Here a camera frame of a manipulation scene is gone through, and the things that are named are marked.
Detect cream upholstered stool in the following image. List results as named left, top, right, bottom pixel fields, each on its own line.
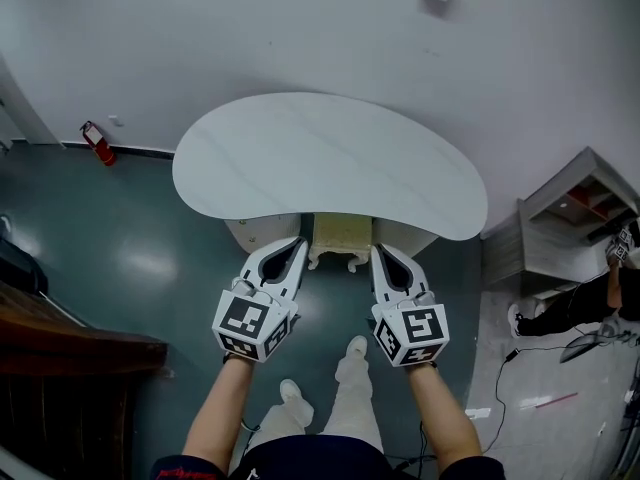
left=307, top=213, right=375, bottom=274

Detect person's left forearm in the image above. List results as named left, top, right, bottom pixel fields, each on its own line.
left=182, top=357, right=256, bottom=462

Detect person's dark shirt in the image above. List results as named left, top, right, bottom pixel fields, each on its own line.
left=149, top=432, right=504, bottom=480

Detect black floor cable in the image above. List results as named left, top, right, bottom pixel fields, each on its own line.
left=482, top=346, right=564, bottom=457

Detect dark wooden slatted furniture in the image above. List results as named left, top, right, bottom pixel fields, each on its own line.
left=0, top=280, right=169, bottom=480

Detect white kidney-shaped vanity desk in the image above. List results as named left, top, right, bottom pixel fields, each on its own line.
left=171, top=91, right=489, bottom=264

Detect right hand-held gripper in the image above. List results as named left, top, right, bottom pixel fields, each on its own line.
left=370, top=242, right=449, bottom=368

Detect person's beige trousers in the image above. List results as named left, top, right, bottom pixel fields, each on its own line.
left=244, top=352, right=386, bottom=457

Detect grey wooden shelf desk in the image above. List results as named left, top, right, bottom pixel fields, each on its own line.
left=479, top=146, right=640, bottom=299

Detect person's left white shoe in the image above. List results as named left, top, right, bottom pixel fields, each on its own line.
left=279, top=378, right=315, bottom=417

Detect person's right forearm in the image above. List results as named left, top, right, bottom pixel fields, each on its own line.
left=404, top=362, right=484, bottom=462

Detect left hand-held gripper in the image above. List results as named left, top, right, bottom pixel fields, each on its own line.
left=212, top=236, right=309, bottom=364

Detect person's right white shoe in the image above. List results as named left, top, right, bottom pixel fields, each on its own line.
left=345, top=335, right=369, bottom=362

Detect red fire extinguisher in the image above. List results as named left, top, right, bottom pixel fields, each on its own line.
left=79, top=120, right=118, bottom=168

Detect black case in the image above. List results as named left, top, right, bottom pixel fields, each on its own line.
left=0, top=237, right=50, bottom=297

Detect person's white shoe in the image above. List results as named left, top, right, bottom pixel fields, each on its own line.
left=279, top=378, right=315, bottom=417
left=345, top=335, right=369, bottom=362

